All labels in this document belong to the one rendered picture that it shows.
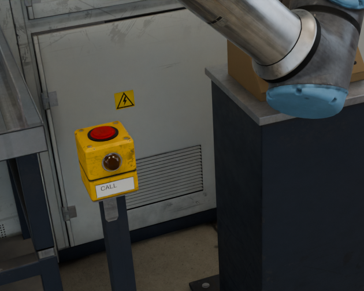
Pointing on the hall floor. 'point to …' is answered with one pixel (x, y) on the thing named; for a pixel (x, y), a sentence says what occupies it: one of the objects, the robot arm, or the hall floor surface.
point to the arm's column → (294, 199)
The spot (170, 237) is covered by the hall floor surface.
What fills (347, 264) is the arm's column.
